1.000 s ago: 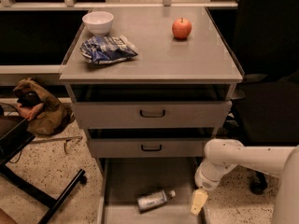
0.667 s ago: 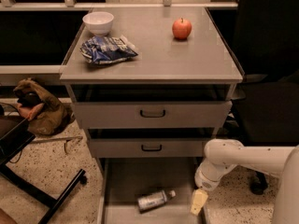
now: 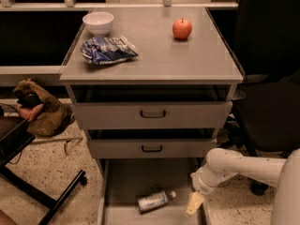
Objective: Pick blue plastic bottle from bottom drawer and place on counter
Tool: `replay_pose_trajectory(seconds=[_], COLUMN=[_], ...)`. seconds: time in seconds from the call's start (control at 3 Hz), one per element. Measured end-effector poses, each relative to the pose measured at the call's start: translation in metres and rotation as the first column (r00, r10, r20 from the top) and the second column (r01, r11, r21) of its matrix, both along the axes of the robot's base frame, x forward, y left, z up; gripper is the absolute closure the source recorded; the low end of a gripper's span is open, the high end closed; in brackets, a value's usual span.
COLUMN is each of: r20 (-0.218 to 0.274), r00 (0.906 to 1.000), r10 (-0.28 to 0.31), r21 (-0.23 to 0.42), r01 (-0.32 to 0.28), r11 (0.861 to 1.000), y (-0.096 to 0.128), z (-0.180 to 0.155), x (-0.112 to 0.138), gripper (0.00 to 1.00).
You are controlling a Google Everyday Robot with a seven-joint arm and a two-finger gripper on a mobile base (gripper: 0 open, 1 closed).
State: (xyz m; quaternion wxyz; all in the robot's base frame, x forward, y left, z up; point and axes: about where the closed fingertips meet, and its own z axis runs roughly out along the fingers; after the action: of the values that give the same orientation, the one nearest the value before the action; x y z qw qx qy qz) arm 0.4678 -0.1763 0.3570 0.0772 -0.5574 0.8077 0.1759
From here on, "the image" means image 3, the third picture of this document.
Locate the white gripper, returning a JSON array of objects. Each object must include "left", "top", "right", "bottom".
[{"left": 186, "top": 166, "right": 218, "bottom": 217}]

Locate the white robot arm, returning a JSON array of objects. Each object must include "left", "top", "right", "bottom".
[{"left": 186, "top": 148, "right": 300, "bottom": 225}]

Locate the bottom grey drawer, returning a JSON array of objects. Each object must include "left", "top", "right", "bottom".
[{"left": 97, "top": 158, "right": 209, "bottom": 225}]

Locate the grey drawer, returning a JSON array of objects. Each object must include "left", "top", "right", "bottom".
[
  {"left": 73, "top": 101, "right": 232, "bottom": 129},
  {"left": 88, "top": 139, "right": 217, "bottom": 158},
  {"left": 97, "top": 158, "right": 209, "bottom": 225}
]

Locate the top grey drawer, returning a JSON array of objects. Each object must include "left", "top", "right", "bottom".
[{"left": 73, "top": 101, "right": 232, "bottom": 129}]

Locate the middle grey drawer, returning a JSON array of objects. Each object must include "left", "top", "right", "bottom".
[{"left": 88, "top": 139, "right": 217, "bottom": 158}]

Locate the grey drawer cabinet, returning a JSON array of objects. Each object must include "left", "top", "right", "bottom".
[{"left": 59, "top": 6, "right": 246, "bottom": 225}]

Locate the black office chair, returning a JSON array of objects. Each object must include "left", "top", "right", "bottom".
[{"left": 212, "top": 0, "right": 300, "bottom": 197}]

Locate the brown bag on floor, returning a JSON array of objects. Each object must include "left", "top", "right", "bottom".
[{"left": 13, "top": 79, "right": 71, "bottom": 137}]

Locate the red apple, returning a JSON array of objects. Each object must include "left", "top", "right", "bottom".
[{"left": 172, "top": 18, "right": 192, "bottom": 40}]

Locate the blue chip bag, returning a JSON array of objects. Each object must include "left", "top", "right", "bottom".
[{"left": 80, "top": 36, "right": 139, "bottom": 66}]

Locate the black stand with base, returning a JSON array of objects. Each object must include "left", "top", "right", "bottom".
[{"left": 0, "top": 116, "right": 87, "bottom": 225}]

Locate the white bowl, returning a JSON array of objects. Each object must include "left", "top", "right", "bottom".
[{"left": 82, "top": 12, "right": 114, "bottom": 36}]

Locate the black middle drawer handle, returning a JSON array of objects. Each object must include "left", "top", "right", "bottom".
[{"left": 141, "top": 145, "right": 163, "bottom": 153}]

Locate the black drawer handle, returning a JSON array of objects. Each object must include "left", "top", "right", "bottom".
[
  {"left": 141, "top": 145, "right": 163, "bottom": 153},
  {"left": 140, "top": 111, "right": 166, "bottom": 119}
]

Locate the black top drawer handle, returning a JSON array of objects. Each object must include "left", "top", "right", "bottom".
[{"left": 140, "top": 111, "right": 166, "bottom": 119}]

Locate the grey shelf rail left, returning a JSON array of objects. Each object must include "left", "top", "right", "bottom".
[{"left": 0, "top": 66, "right": 61, "bottom": 86}]

